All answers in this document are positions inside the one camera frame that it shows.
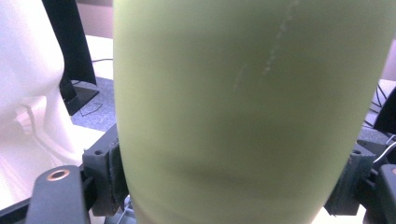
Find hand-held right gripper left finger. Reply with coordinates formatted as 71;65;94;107
82;124;130;217

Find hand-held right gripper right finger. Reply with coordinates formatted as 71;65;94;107
323;141;377;217

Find bundle of black cables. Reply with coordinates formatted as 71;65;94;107
369;83;389;127

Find black stand base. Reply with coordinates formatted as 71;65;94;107
59;70;101;117

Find thin metal wire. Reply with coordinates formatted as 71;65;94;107
373;133;396;165
115;197;134;224

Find green bottle with white cap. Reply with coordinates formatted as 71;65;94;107
112;0;396;224

